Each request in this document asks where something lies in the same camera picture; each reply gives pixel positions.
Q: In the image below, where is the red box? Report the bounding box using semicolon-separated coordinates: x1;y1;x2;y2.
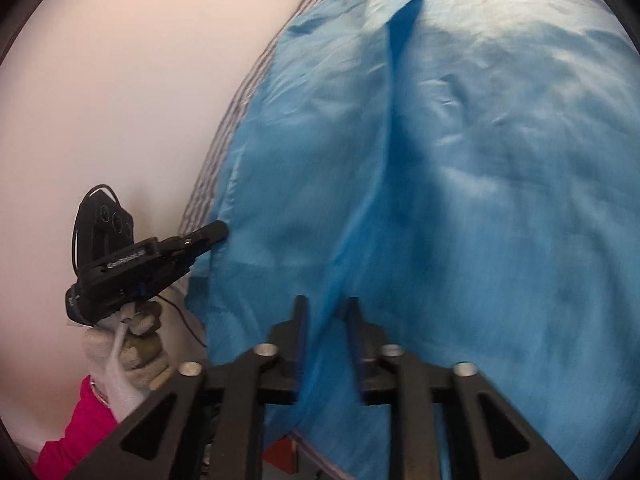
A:
262;437;301;473

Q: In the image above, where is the person's left forearm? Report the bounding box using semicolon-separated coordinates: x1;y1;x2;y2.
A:
32;375;121;480

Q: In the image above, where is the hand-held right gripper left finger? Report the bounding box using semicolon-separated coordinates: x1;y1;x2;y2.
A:
65;295;311;480

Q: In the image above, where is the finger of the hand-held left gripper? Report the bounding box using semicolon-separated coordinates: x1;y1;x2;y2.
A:
170;220;230;257

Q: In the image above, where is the light blue coat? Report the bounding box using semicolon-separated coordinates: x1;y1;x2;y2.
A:
185;0;640;480

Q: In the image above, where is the thin black cable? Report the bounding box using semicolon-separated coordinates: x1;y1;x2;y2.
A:
157;296;208;348

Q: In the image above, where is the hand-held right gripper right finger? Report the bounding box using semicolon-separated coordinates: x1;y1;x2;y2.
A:
336;296;581;480

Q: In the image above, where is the striped blanket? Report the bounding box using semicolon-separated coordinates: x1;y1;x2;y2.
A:
180;0;446;236

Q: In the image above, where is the person's left hand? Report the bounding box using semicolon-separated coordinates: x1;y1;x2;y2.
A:
82;301;176;421

